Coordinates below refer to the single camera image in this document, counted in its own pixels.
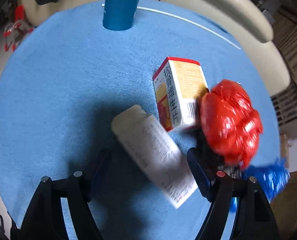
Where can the wooden slatted crib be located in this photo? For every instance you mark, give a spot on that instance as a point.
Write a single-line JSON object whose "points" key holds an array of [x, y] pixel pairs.
{"points": [[285, 105]]}

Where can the black plastic bag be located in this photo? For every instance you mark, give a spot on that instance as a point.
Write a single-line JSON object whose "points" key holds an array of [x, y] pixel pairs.
{"points": [[214, 161]]}

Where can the beige leather sofa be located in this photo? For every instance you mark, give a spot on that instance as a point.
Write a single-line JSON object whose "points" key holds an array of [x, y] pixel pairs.
{"points": [[240, 17]]}

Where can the cardboard box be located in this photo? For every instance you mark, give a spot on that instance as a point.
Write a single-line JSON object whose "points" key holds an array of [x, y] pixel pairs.
{"points": [[284, 149]]}

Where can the blue round table cloth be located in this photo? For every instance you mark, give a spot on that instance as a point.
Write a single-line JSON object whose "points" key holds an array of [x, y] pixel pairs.
{"points": [[64, 84]]}

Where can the blue plastic bag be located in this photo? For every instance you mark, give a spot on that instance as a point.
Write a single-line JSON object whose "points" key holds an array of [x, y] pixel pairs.
{"points": [[273, 178]]}

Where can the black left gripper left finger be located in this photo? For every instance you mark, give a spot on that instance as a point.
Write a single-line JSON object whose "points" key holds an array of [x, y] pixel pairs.
{"points": [[97, 171]]}

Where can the white orange medicine box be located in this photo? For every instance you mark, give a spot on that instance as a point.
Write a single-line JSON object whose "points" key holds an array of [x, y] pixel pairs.
{"points": [[179, 87]]}

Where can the long white medicine box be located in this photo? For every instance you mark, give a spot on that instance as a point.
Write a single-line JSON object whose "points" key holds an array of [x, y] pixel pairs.
{"points": [[149, 145]]}

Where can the blue thermos bottle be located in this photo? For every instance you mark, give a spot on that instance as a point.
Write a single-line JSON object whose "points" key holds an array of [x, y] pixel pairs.
{"points": [[119, 14]]}

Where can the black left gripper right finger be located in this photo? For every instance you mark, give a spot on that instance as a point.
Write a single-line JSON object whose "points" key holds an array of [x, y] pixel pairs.
{"points": [[203, 171]]}

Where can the red plastic stool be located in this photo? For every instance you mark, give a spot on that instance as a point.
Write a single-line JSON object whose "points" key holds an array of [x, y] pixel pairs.
{"points": [[15, 31]]}

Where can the brown curtain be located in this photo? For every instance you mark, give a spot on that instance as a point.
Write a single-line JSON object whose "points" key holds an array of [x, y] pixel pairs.
{"points": [[285, 37]]}

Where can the red plastic bag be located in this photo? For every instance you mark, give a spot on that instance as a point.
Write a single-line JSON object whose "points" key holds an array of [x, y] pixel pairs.
{"points": [[231, 125]]}

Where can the white drinking straw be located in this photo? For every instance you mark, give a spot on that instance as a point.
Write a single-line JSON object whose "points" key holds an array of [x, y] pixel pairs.
{"points": [[190, 22]]}

